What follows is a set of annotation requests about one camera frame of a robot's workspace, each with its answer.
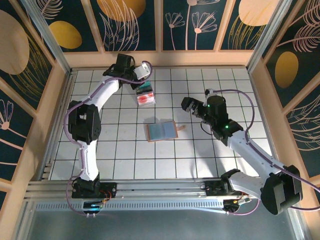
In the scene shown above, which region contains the black logo card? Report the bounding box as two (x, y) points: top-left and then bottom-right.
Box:
(136, 86), (154, 95)

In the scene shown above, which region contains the orange circle leaf art panel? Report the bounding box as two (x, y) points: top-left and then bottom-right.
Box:
(86, 0), (161, 53)

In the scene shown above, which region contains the slotted grey cable duct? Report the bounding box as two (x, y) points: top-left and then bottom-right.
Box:
(34, 198), (227, 213)

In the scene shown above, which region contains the white red circles card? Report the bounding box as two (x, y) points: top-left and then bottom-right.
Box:
(136, 92), (155, 104)

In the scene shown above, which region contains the aluminium side rail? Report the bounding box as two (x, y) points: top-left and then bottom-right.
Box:
(37, 69), (77, 181)
(248, 69), (285, 178)

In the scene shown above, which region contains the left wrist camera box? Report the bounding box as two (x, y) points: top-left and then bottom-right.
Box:
(133, 61), (151, 81)

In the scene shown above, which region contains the aluminium frame post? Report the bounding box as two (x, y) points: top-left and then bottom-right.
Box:
(19, 0), (75, 77)
(246, 0), (301, 73)

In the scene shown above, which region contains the two flowers wall art panel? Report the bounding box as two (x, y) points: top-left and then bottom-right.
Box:
(161, 0), (228, 52)

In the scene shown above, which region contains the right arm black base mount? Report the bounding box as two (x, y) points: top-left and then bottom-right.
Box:
(204, 179), (232, 198)

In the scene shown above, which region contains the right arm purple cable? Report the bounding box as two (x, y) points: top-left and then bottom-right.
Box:
(211, 88), (320, 216)

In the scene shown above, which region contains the blue plastic card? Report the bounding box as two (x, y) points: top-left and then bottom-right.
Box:
(162, 122), (177, 140)
(148, 124), (164, 141)

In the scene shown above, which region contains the yellow oval wall art panel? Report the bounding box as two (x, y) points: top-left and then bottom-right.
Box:
(32, 0), (101, 53)
(261, 0), (320, 110)

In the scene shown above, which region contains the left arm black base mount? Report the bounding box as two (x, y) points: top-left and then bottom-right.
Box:
(71, 181), (118, 200)

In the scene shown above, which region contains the pink leaf wall art panel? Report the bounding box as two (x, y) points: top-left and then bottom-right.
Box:
(282, 82), (320, 180)

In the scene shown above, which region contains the long aluminium base rail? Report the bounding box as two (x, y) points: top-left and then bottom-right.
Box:
(24, 177), (296, 201)

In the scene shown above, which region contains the small controller board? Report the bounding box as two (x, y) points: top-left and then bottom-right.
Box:
(223, 197), (252, 215)
(82, 199), (107, 214)

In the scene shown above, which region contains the thin black wire loop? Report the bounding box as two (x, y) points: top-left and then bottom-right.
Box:
(200, 121), (214, 135)

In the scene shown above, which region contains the grey metal plate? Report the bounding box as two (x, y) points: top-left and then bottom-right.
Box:
(14, 199), (308, 240)

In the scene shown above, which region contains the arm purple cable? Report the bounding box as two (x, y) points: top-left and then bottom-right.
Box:
(211, 88), (320, 216)
(63, 59), (154, 217)

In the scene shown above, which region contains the peach circle wall art panel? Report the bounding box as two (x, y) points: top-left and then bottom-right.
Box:
(219, 0), (283, 51)
(0, 0), (55, 112)

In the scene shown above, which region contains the clear box with red item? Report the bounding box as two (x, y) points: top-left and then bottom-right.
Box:
(135, 81), (157, 108)

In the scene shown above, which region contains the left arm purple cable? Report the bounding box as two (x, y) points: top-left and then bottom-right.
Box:
(63, 59), (154, 217)

